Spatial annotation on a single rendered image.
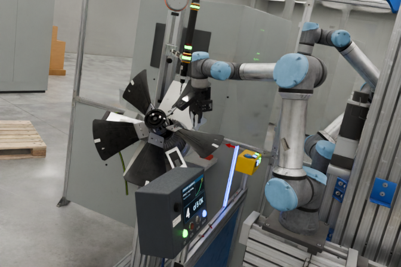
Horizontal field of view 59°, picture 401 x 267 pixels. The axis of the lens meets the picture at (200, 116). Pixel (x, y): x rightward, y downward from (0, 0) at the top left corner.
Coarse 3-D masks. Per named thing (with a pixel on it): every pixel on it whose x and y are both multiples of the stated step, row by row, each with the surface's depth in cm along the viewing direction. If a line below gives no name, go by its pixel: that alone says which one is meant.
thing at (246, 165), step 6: (246, 150) 210; (240, 156) 197; (252, 156) 201; (258, 156) 203; (240, 162) 198; (246, 162) 196; (252, 162) 195; (240, 168) 198; (246, 168) 197; (252, 168) 195
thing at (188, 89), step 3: (189, 81) 206; (189, 84) 203; (210, 84) 189; (186, 87) 203; (189, 87) 199; (183, 90) 204; (186, 90) 199; (189, 90) 195; (192, 90) 192; (183, 93) 199; (186, 93) 194; (180, 96) 200; (183, 96) 194; (180, 99) 193; (177, 102) 193; (174, 105) 192
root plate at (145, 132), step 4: (136, 124) 188; (140, 124) 189; (144, 124) 189; (136, 128) 189; (140, 128) 189; (144, 128) 189; (140, 132) 190; (144, 132) 190; (148, 132) 190; (140, 136) 191; (144, 136) 191
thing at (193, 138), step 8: (184, 128) 187; (184, 136) 178; (192, 136) 179; (200, 136) 182; (208, 136) 183; (216, 136) 185; (192, 144) 174; (200, 144) 175; (208, 144) 177; (216, 144) 178; (200, 152) 171; (208, 152) 172
